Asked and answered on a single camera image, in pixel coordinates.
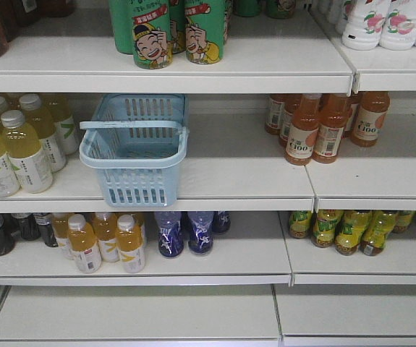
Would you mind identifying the orange juice bottle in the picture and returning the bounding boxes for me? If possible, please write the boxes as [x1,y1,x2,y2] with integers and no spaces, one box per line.
[116,214,145,273]
[67,214,102,273]
[92,212,119,262]
[52,213,74,260]

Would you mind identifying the white metal shelf unit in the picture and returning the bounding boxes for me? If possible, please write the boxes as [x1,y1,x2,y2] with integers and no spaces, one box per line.
[0,1,416,346]

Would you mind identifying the green cartoon drink can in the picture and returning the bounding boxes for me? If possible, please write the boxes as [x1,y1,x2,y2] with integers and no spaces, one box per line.
[130,0,172,69]
[184,0,225,65]

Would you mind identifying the blue sports drink bottle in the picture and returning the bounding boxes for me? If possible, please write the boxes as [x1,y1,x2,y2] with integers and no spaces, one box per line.
[154,211,184,258]
[187,211,214,255]
[212,211,231,234]

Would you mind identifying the light blue plastic basket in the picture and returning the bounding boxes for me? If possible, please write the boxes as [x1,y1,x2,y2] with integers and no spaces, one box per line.
[80,93,189,207]

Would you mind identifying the yellow lemon tea bottle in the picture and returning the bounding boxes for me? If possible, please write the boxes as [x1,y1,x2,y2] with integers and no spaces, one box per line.
[393,210,416,234]
[289,210,313,239]
[334,210,373,256]
[360,210,399,256]
[311,209,344,248]

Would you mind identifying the orange peach drink bottle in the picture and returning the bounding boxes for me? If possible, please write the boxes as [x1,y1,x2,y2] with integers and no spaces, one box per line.
[284,93,321,166]
[350,91,390,147]
[312,93,349,163]

